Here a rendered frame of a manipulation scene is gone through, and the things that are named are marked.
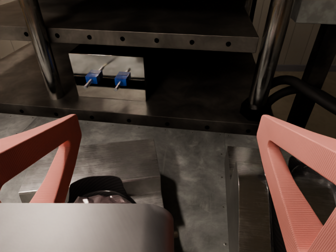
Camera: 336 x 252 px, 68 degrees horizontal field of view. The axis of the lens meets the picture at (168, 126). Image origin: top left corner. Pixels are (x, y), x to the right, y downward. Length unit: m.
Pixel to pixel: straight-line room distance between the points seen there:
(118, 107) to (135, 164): 0.44
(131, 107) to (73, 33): 0.32
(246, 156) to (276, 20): 0.38
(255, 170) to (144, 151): 0.23
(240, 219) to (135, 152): 0.25
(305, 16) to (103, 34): 0.64
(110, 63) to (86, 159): 0.46
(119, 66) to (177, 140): 0.35
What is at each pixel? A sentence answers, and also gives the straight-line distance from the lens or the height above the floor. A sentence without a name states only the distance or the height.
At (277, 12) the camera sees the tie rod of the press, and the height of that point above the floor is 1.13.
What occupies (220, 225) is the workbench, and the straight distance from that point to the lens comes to 0.57.
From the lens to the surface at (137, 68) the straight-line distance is 0.90.
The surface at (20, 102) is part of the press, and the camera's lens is 1.10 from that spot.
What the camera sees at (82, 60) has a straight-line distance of 0.96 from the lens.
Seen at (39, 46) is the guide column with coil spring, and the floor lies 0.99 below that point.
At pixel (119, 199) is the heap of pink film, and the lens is 0.49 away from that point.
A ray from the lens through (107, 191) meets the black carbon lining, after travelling 0.53.
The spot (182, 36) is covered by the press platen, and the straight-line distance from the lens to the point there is 0.84.
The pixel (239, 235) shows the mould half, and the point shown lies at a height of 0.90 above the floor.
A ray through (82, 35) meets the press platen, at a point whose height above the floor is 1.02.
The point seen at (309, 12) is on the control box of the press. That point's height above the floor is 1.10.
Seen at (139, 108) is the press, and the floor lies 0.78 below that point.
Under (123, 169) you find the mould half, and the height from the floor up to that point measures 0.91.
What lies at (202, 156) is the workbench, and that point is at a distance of 0.69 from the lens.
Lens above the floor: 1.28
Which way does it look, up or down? 37 degrees down
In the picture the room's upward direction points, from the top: straight up
